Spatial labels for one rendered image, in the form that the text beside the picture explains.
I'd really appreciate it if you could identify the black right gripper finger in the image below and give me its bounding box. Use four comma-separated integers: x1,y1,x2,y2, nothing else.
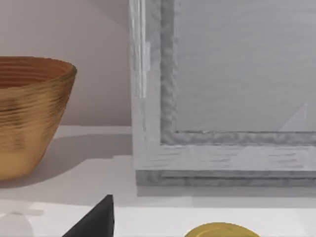
61,194,116,237

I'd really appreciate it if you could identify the yellow round object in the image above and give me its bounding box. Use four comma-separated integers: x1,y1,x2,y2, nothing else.
184,222,260,237

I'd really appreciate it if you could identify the brown woven basket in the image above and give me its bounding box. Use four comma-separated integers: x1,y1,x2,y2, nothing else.
0,56,78,181

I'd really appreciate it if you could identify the grey cabinet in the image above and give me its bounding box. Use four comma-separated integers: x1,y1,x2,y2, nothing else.
128,0,316,197

